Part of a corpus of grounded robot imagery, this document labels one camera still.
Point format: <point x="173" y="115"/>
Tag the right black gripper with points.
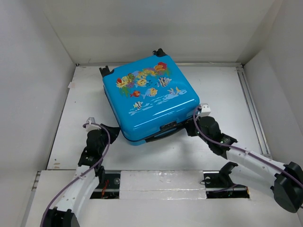
<point x="189" y="126"/>

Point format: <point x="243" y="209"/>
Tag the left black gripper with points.
<point x="112" y="132"/>

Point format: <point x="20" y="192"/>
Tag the blue kids suitcase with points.
<point x="150" y="98"/>

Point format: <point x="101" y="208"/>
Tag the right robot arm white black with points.
<point x="282" y="182"/>

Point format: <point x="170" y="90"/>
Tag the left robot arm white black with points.
<point x="64" y="209"/>

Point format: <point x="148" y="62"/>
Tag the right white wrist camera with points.
<point x="204" y="110"/>

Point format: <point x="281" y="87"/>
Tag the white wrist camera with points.
<point x="90" y="124"/>
<point x="204" y="110"/>

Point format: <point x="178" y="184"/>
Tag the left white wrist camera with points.
<point x="90" y="124"/>

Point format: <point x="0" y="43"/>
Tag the aluminium frame rail right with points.
<point x="262" y="141"/>

